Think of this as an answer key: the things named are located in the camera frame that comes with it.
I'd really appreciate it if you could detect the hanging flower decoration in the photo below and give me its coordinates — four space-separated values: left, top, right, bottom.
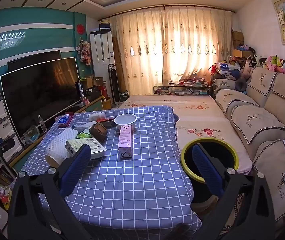
76 37 91 65

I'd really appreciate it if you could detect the beige sofa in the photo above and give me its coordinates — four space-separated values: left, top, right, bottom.
211 66 285 222

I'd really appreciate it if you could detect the blue and red tissue pack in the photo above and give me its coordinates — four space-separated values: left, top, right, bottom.
57 113 74 128

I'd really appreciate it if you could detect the clear water bottle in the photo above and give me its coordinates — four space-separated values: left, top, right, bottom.
38 115 47 133

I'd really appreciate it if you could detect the white plastic bowl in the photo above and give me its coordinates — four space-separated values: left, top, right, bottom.
114 114 137 130

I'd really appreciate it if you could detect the white pill bottle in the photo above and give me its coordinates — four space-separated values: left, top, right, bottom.
88 112 106 121

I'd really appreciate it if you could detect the small black television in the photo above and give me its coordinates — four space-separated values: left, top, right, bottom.
7 50 61 72

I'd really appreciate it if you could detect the blue checked tablecloth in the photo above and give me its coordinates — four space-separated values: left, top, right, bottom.
19 105 203 238

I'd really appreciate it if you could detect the black bin with yellow-green rim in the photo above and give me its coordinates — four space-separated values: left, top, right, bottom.
181 137 239 205

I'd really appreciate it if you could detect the cardboard box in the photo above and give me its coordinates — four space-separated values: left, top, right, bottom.
232 31 244 49

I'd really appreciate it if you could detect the curtain rod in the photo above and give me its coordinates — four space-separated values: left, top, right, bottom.
98 4 237 22

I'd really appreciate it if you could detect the black tube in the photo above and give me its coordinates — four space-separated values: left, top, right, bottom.
75 80 86 100

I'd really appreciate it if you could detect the dark neck pillow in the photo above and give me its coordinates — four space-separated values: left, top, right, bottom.
235 77 249 92

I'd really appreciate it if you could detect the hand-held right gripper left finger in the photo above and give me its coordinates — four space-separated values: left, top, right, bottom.
7 144 91 240

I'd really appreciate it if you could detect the black tower fan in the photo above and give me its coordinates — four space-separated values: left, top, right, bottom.
108 64 121 105

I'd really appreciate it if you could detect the green and white drink bottle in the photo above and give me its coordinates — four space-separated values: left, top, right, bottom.
76 129 94 139

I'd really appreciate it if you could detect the cream embroidered curtain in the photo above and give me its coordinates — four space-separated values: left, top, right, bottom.
111 6 233 97

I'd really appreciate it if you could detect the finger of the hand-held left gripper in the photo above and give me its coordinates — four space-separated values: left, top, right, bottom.
0 137 16 153

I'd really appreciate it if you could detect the large curved television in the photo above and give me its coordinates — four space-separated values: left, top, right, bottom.
0 57 81 139

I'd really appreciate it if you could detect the floral bed sheet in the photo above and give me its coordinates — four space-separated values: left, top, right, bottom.
119 95 253 174

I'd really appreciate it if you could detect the small brown box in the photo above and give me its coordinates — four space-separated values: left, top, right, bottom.
89 122 108 142

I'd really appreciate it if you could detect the white foam fruit net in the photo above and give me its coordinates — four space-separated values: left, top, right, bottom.
45 127 79 168

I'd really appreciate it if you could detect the pink carton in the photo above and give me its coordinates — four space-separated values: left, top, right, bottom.
118 125 133 158

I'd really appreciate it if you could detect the cluttered glass coffee table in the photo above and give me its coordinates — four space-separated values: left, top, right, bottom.
153 79 212 97

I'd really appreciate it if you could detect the white and green medicine box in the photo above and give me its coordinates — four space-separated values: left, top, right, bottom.
66 137 107 160

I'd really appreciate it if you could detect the row of plush toys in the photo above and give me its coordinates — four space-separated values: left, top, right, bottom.
243 54 285 80

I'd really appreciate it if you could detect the white standing air conditioner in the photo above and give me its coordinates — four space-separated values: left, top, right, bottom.
90 29 115 80

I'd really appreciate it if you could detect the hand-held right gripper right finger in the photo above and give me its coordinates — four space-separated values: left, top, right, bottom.
192 144 275 240

